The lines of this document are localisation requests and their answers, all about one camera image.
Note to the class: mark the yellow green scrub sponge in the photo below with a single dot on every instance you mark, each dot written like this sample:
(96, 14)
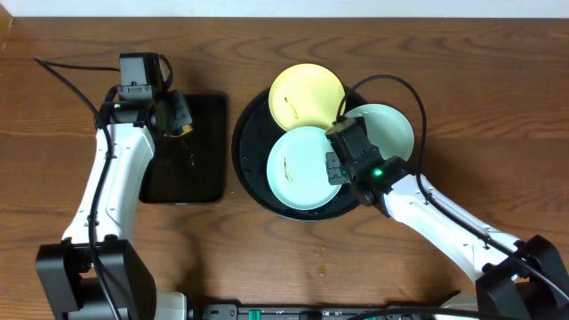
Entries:
(178, 131)

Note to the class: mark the black rectangular tray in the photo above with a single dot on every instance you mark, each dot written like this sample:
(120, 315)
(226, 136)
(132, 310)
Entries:
(191, 168)

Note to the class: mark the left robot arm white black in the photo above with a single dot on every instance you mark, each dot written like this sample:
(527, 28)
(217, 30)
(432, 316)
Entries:
(94, 271)

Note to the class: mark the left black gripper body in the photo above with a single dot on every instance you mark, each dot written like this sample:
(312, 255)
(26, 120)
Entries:
(179, 114)

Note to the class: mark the yellow plate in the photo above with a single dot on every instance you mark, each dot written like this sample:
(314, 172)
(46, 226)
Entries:
(305, 95)

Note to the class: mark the light green plate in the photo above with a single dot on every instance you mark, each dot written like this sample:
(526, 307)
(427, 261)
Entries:
(387, 128)
(296, 169)

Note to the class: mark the black round tray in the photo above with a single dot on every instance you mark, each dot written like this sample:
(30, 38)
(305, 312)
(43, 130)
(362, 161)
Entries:
(254, 136)

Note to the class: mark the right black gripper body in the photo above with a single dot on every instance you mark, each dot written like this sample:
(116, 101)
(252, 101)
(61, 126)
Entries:
(338, 172)

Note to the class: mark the black equipment rail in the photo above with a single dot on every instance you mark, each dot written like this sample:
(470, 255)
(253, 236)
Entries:
(234, 309)

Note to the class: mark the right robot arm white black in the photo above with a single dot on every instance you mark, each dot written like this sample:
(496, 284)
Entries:
(514, 279)

